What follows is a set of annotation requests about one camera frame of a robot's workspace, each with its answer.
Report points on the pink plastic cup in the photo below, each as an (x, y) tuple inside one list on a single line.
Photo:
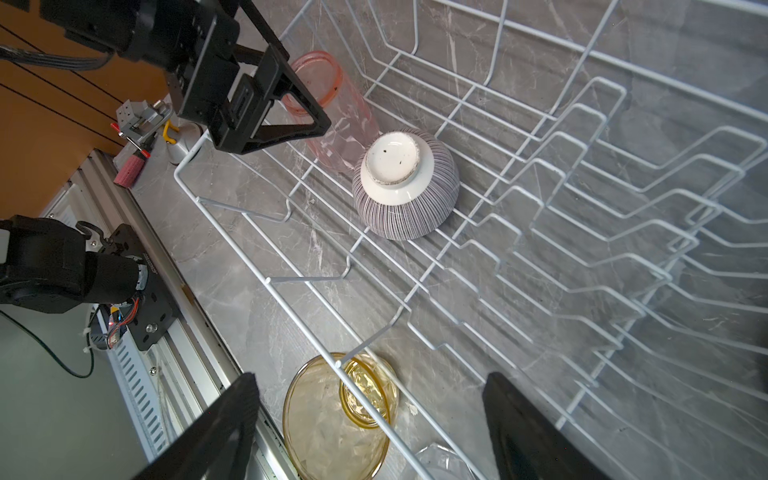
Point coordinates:
[(353, 126)]

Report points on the clear plastic cup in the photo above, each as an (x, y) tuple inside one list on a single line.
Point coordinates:
[(443, 463)]

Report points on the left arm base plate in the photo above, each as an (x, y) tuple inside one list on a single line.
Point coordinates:
[(157, 310)]

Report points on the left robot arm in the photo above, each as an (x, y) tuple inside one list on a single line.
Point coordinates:
[(45, 265)]

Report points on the red handled screwdriver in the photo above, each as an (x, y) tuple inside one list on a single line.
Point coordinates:
[(131, 169)]

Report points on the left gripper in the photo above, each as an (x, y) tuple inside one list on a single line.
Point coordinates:
[(195, 44)]

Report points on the yellow plastic cup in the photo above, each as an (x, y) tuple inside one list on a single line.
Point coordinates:
[(328, 433)]

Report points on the aluminium front rail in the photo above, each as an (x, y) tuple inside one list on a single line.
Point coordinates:
[(167, 375)]

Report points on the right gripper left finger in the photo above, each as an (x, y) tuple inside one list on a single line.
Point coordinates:
[(218, 444)]

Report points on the white wire dish rack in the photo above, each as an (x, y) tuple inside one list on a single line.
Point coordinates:
[(607, 253)]

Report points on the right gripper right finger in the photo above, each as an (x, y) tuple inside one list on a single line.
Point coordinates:
[(526, 445)]

